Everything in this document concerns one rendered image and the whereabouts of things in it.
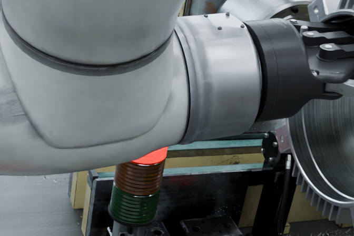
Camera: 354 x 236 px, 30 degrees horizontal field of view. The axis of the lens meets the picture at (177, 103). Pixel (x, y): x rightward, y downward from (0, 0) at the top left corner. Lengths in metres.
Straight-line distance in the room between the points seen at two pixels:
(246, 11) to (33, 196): 0.61
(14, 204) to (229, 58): 0.87
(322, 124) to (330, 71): 0.16
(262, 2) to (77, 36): 1.16
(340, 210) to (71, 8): 0.31
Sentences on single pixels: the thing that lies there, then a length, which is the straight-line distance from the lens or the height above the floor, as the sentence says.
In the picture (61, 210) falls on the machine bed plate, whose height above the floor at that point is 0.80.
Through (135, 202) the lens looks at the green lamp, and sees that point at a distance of 0.82.
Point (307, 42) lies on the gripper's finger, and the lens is 0.52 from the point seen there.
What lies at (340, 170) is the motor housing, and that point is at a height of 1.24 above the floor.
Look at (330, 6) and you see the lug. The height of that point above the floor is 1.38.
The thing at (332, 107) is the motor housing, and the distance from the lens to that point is 0.64.
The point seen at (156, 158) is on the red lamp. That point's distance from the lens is 0.79.
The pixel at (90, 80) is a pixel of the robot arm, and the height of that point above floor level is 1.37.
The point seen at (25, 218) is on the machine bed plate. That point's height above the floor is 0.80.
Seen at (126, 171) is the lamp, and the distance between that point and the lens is 0.80.
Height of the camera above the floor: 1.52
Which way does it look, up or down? 25 degrees down
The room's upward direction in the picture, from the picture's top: 10 degrees clockwise
